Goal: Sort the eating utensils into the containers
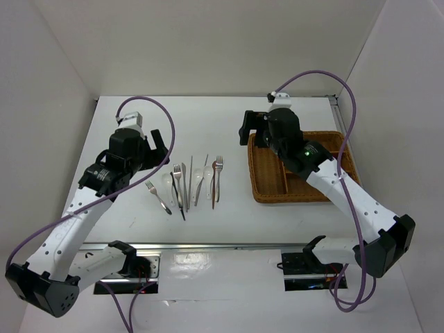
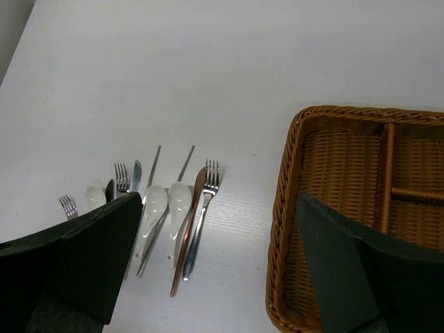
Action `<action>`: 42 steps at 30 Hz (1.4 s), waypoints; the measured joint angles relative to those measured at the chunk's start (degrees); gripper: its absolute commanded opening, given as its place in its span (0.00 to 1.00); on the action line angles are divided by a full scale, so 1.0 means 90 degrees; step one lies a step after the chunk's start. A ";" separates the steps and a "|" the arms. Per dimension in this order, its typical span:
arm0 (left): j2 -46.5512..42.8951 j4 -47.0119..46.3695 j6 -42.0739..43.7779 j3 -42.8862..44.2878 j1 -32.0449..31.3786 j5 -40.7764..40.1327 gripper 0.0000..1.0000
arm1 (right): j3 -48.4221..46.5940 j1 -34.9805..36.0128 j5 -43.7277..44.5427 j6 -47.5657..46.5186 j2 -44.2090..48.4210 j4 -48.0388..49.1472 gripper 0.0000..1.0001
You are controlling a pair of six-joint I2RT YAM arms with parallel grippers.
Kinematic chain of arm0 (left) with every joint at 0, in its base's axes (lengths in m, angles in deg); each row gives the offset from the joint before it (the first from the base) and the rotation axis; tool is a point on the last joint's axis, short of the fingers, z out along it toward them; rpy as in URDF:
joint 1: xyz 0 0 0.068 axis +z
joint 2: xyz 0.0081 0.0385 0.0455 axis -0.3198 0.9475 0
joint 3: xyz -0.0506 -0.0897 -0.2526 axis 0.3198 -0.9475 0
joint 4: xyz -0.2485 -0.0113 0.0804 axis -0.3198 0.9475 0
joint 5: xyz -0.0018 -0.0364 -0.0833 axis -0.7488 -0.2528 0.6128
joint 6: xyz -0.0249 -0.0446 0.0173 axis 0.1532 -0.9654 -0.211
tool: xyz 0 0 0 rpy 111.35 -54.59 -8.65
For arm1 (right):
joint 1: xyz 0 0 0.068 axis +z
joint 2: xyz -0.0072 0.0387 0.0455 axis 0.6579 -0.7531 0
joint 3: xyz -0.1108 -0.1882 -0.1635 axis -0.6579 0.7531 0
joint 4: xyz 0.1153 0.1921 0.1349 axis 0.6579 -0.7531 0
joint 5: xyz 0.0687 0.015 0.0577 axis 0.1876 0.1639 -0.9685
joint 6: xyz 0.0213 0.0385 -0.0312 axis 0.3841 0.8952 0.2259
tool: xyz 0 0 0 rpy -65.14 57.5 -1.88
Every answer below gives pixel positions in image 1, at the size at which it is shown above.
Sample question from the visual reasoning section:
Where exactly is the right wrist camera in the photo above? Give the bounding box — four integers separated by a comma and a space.
267, 92, 291, 112

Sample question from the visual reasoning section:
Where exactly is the small silver fork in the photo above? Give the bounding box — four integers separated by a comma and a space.
145, 180, 172, 215

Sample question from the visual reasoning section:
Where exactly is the silver chopstick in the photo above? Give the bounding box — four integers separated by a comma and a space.
194, 170, 204, 207
187, 156, 193, 210

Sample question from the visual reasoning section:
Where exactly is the purple cable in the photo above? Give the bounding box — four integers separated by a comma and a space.
273, 69, 377, 312
6, 96, 175, 332

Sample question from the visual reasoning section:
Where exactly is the silver chopstick right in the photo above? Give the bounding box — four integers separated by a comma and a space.
194, 170, 204, 207

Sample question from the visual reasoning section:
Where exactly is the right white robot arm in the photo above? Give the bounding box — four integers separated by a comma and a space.
239, 108, 416, 278

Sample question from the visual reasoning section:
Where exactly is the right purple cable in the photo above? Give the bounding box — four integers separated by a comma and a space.
273, 69, 377, 312

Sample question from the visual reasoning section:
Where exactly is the white ceramic spoon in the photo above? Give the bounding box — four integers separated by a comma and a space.
203, 166, 213, 200
162, 173, 175, 207
191, 169, 203, 202

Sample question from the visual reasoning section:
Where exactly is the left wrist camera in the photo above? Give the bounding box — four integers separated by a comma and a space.
119, 112, 143, 128

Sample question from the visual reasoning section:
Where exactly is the aluminium table rail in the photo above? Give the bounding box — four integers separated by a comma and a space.
79, 241, 313, 251

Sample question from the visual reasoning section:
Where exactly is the silver knife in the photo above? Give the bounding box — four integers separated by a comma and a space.
181, 162, 189, 212

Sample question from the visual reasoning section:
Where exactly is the silver chopstick left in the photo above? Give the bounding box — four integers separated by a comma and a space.
187, 156, 193, 210

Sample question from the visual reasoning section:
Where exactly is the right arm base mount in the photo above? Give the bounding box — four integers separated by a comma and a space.
276, 253, 343, 291

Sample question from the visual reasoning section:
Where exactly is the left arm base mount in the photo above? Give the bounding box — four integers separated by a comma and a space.
100, 251, 160, 295

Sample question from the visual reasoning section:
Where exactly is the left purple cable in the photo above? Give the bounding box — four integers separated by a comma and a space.
6, 96, 175, 332

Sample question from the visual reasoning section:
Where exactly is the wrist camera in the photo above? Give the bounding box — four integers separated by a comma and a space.
267, 92, 291, 112
119, 112, 143, 128

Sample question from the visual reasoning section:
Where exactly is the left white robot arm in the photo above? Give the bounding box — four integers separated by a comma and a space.
5, 126, 169, 318

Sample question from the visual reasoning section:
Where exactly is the wicker divided tray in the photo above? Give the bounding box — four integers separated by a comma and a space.
247, 131, 361, 204

